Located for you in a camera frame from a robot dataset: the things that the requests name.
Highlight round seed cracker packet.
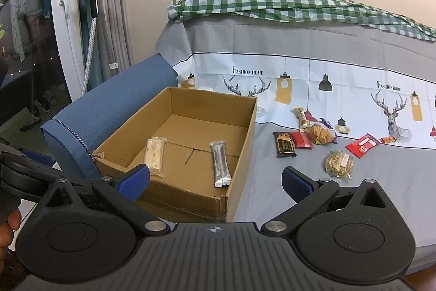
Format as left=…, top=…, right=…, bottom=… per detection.
left=325, top=151, right=354, bottom=179

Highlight white nougat bar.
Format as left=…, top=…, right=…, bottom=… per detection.
left=143, top=137, right=167, bottom=177

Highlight dark chocolate bar packet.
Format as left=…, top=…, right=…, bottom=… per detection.
left=273, top=131, right=297, bottom=158

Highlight small red snack packet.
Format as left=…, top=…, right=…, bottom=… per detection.
left=290, top=131, right=313, bottom=149

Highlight purple candy bar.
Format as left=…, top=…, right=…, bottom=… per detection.
left=320, top=118, right=338, bottom=144

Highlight clear bag brown cookies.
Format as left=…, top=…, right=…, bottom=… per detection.
left=303, top=123, right=335, bottom=145

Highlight yellow cartoon candy bar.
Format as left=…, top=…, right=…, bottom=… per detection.
left=293, top=107, right=310, bottom=131

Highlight silver foil snack bar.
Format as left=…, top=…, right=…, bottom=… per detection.
left=210, top=140, right=232, bottom=188

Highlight small orange candy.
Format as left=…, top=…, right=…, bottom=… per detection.
left=380, top=136, right=397, bottom=144

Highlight person's left hand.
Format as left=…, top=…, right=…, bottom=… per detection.
left=0, top=209, right=22, bottom=273

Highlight brown cardboard box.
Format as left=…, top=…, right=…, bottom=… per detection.
left=93, top=87, right=257, bottom=222

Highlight grey printed sofa cover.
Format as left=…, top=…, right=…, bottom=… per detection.
left=156, top=16, right=435, bottom=271

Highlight grey curtain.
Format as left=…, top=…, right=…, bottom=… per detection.
left=97, top=0, right=134, bottom=81

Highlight green checkered cloth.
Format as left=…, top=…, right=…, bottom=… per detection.
left=167, top=0, right=435, bottom=43

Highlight braided steamer hose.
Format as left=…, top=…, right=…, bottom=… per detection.
left=80, top=16, right=100, bottom=98

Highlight white door frame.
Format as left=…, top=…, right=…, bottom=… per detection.
left=51, top=0, right=84, bottom=100

